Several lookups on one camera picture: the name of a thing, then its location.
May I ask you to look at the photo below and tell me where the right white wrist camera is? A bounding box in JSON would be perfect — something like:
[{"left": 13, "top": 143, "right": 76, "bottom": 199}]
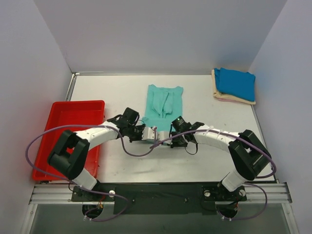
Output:
[{"left": 157, "top": 131, "right": 172, "bottom": 145}]

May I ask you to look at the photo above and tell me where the aluminium frame rail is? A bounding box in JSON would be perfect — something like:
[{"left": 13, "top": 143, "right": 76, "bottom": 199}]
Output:
[{"left": 29, "top": 182, "right": 293, "bottom": 205}]

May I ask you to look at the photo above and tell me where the folded beige t shirt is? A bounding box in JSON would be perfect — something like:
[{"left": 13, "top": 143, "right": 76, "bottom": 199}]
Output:
[{"left": 211, "top": 69, "right": 256, "bottom": 105}]

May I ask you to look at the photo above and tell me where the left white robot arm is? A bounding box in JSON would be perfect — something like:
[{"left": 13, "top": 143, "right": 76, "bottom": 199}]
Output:
[{"left": 47, "top": 108, "right": 146, "bottom": 201}]

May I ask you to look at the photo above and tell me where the purple cable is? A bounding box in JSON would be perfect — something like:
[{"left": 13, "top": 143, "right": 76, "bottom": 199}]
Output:
[
  {"left": 25, "top": 124, "right": 158, "bottom": 222},
  {"left": 149, "top": 129, "right": 277, "bottom": 221}
]

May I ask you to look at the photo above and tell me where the folded blue t shirt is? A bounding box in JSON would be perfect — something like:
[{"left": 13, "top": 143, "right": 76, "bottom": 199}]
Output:
[{"left": 214, "top": 68, "right": 255, "bottom": 102}]

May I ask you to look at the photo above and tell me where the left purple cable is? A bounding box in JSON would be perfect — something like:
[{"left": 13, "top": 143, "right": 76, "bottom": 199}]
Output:
[{"left": 25, "top": 124, "right": 158, "bottom": 222}]

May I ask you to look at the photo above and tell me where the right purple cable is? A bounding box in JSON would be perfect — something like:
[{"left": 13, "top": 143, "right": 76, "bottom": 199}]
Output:
[{"left": 149, "top": 129, "right": 277, "bottom": 221}]

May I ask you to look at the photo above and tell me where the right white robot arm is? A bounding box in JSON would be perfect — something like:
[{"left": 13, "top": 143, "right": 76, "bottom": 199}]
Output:
[{"left": 170, "top": 116, "right": 276, "bottom": 199}]

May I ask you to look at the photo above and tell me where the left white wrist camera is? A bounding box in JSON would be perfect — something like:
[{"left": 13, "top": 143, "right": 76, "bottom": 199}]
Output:
[{"left": 142, "top": 126, "right": 157, "bottom": 141}]

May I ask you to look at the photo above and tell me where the teal t shirt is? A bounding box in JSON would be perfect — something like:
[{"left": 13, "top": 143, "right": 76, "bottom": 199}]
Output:
[{"left": 142, "top": 84, "right": 183, "bottom": 132}]

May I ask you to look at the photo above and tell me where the red plastic bin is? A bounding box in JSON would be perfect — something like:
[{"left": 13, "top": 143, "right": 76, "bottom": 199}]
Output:
[{"left": 32, "top": 100, "right": 105, "bottom": 181}]

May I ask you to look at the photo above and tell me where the folded pink t shirt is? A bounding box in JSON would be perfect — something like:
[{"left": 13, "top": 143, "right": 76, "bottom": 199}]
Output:
[{"left": 216, "top": 97, "right": 237, "bottom": 102}]

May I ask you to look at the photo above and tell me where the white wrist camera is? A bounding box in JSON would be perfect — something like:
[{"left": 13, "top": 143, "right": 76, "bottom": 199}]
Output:
[
  {"left": 142, "top": 126, "right": 157, "bottom": 141},
  {"left": 157, "top": 131, "right": 172, "bottom": 145}
]

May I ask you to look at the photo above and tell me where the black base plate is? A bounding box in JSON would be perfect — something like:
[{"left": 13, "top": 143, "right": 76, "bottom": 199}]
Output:
[{"left": 71, "top": 182, "right": 247, "bottom": 215}]

